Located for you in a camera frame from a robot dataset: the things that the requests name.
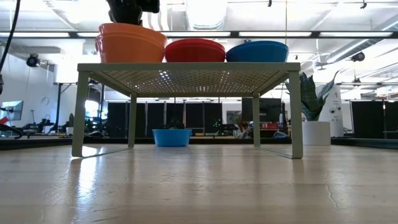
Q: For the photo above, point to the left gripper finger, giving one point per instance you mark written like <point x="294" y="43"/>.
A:
<point x="126" y="19"/>

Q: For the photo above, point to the red plastic mini bowl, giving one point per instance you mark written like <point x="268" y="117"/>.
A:
<point x="194" y="55"/>
<point x="194" y="45"/>

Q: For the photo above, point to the blue plastic mini bowl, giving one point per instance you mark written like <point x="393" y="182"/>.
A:
<point x="172" y="138"/>
<point x="257" y="54"/>

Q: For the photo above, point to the green perforated metal rack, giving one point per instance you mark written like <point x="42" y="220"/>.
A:
<point x="186" y="67"/>

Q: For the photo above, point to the black spot lamp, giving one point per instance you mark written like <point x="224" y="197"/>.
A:
<point x="32" y="60"/>
<point x="358" y="56"/>

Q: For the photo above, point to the black partition panels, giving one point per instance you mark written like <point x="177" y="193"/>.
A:
<point x="155" y="118"/>
<point x="367" y="119"/>

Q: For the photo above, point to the grey computer monitor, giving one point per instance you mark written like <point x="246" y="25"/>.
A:
<point x="14" y="109"/>

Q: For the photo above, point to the red black background equipment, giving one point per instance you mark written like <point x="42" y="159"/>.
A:
<point x="17" y="130"/>

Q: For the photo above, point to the person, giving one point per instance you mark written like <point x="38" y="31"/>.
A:
<point x="242" y="129"/>

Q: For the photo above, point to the black computer monitor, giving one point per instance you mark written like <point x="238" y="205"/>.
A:
<point x="267" y="109"/>

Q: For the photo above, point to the red box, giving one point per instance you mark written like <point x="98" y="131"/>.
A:
<point x="269" y="126"/>

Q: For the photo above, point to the green snake plant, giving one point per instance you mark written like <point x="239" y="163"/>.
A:
<point x="309" y="99"/>

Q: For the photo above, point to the white plant pot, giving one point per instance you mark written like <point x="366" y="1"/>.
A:
<point x="316" y="133"/>

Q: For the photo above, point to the white standing banner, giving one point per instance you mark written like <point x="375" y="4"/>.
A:
<point x="334" y="109"/>

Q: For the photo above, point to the black stand post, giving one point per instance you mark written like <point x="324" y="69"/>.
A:
<point x="58" y="109"/>

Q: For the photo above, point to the black aluminium table frame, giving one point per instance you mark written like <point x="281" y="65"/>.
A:
<point x="31" y="143"/>

